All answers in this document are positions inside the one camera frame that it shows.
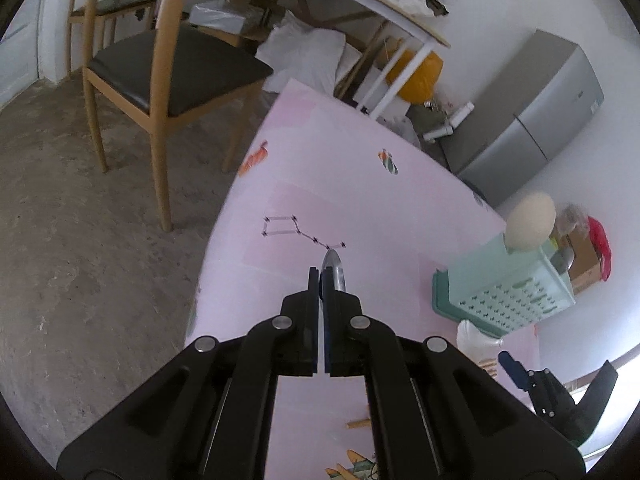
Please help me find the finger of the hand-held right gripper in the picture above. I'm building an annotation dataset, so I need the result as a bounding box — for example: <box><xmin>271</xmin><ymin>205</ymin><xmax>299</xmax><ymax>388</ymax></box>
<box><xmin>498</xmin><ymin>351</ymin><xmax>576</xmax><ymax>426</ymax></box>
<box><xmin>565</xmin><ymin>360</ymin><xmax>621</xmax><ymax>447</ymax></box>

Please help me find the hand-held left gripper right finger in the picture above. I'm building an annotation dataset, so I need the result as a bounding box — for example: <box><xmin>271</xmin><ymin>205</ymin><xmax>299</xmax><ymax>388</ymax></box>
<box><xmin>321</xmin><ymin>267</ymin><xmax>586</xmax><ymax>480</ymax></box>

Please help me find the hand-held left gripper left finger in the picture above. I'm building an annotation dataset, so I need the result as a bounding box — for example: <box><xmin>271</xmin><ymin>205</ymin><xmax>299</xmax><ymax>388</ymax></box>
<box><xmin>56</xmin><ymin>266</ymin><xmax>321</xmax><ymax>480</ymax></box>

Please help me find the metal spoon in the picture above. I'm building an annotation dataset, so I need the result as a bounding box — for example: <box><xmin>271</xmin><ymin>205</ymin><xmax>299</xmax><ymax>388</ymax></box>
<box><xmin>321</xmin><ymin>249</ymin><xmax>348</xmax><ymax>293</ymax></box>

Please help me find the mint green utensil holder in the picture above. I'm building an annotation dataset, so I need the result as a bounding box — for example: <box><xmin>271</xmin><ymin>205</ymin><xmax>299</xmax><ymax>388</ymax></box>
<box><xmin>432</xmin><ymin>232</ymin><xmax>576</xmax><ymax>338</ymax></box>

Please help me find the cardboard box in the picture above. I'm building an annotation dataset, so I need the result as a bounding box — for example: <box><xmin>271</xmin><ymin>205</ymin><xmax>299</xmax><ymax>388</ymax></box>
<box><xmin>565</xmin><ymin>232</ymin><xmax>601</xmax><ymax>295</ymax></box>

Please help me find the pink printed tablecloth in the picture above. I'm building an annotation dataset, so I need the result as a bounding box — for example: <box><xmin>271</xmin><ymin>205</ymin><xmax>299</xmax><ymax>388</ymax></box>
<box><xmin>185</xmin><ymin>77</ymin><xmax>541</xmax><ymax>480</ymax></box>

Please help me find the red plastic bag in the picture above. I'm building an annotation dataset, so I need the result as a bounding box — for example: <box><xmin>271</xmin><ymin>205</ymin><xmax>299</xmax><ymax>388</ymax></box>
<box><xmin>587</xmin><ymin>216</ymin><xmax>612</xmax><ymax>282</ymax></box>

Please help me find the white tube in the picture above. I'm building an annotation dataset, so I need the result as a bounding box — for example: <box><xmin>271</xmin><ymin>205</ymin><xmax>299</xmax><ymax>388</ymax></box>
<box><xmin>424</xmin><ymin>102</ymin><xmax>475</xmax><ymax>142</ymax></box>

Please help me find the white plastic sack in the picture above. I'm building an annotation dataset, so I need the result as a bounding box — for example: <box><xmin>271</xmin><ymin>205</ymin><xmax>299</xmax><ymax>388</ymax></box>
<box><xmin>255</xmin><ymin>10</ymin><xmax>362</xmax><ymax>96</ymax></box>

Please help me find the orange plastic bag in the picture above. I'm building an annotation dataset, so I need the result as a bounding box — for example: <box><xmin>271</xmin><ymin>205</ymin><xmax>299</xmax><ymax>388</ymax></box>
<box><xmin>387</xmin><ymin>50</ymin><xmax>445</xmax><ymax>103</ymax></box>

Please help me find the grey cabinet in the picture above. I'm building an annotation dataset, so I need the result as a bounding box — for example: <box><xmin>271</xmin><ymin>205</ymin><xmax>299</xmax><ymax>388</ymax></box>
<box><xmin>447</xmin><ymin>30</ymin><xmax>606</xmax><ymax>206</ymax></box>

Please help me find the wooden chair dark seat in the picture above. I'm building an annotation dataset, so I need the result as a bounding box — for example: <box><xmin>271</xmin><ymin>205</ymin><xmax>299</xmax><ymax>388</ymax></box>
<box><xmin>82</xmin><ymin>0</ymin><xmax>275</xmax><ymax>233</ymax></box>
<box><xmin>67</xmin><ymin>0</ymin><xmax>160</xmax><ymax>78</ymax></box>

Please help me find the plastic wrapped white box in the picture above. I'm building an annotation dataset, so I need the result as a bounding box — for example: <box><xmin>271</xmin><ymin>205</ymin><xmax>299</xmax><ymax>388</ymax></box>
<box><xmin>190</xmin><ymin>2</ymin><xmax>251</xmax><ymax>36</ymax></box>

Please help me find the white door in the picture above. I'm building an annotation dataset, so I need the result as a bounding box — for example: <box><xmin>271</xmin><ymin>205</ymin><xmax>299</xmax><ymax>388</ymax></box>
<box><xmin>0</xmin><ymin>0</ymin><xmax>76</xmax><ymax>106</ymax></box>

